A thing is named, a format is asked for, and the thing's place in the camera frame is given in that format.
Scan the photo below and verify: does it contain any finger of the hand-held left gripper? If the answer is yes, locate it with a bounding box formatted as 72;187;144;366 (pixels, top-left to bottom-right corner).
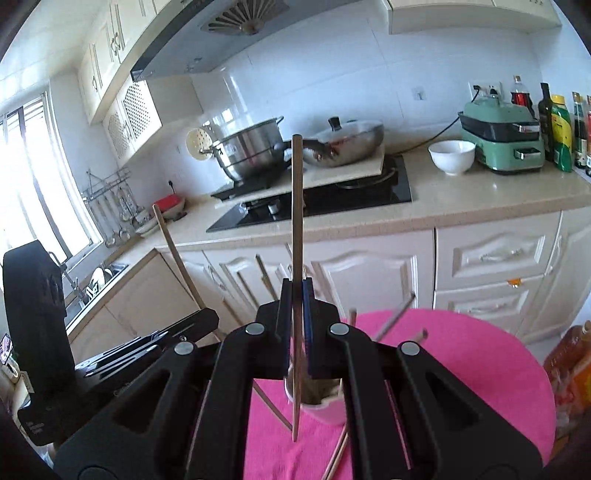
74;308;221;385

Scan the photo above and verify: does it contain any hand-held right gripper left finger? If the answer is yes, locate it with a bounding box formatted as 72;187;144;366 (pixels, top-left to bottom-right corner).
53;277;294;480

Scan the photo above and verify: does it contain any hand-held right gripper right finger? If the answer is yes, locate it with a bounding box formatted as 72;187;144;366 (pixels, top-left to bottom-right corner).
302;277;543;480

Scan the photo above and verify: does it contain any row of wooden chopsticks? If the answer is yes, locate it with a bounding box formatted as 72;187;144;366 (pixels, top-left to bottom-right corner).
152;204;429;480

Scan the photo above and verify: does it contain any brown wooden chopstick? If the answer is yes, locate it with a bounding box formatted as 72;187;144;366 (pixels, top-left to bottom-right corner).
290;134;306;442

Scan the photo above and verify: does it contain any pale pink plastic cup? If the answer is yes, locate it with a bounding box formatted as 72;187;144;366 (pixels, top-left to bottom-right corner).
283;364;348;426

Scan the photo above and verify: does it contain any kitchen sink with faucet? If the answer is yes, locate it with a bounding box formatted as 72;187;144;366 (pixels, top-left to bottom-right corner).
48;251;130;326

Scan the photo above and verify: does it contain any black glass gas stove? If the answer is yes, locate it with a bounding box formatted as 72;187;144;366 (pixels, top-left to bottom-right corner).
206;154;413;233

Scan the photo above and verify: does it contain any red lidded container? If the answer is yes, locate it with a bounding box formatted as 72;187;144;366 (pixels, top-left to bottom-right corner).
151;194;188;220

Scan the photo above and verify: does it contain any metal utensil rack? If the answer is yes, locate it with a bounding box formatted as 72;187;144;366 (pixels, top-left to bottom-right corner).
82;168;140;248

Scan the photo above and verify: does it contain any kitchen window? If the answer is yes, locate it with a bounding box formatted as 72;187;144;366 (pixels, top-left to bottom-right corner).
0;91;105;289

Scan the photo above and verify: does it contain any stainless steel stock pot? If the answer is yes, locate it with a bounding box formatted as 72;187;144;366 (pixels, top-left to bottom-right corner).
198;116;294;184

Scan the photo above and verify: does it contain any steel wok with lid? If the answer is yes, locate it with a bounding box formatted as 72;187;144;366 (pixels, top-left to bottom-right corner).
301;116;386;168

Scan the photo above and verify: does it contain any round pink table cloth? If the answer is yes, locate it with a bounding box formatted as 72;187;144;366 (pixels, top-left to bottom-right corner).
245;308;557;480

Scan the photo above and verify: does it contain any white perforated steamer plate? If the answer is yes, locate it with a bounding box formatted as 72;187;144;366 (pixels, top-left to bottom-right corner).
185;128;213;162

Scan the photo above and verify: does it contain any white ceramic bowl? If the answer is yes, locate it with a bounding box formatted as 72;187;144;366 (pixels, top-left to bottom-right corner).
428;140;476;176

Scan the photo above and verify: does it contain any green electric grill appliance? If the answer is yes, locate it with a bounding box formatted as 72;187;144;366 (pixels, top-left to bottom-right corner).
458;95;546;174

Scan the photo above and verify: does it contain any grey range hood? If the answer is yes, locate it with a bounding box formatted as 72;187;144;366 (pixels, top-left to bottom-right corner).
130;0;389;84

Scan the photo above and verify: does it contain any yellow cooking oil bottle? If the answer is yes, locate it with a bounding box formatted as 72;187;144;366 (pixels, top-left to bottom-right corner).
544;322;591;418

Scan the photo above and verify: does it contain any red cola bottle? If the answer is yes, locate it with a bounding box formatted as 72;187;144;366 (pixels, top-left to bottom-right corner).
510;76;536;117

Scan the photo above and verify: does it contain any dark olive oil bottle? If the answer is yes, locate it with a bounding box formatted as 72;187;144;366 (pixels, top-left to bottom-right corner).
537;82;555;162

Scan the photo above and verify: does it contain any green bottle with yellow cap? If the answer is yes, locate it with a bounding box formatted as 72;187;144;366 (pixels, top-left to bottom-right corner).
551;95;574;173

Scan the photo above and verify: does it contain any dark sauce bottle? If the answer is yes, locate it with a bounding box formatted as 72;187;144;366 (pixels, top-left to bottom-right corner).
572;92;590;169

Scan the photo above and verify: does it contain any black power cable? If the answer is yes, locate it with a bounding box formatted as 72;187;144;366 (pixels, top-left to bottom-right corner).
385;85;481;156

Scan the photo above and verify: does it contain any white wall outlet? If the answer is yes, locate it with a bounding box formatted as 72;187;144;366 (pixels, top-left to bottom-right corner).
468;82;503;100

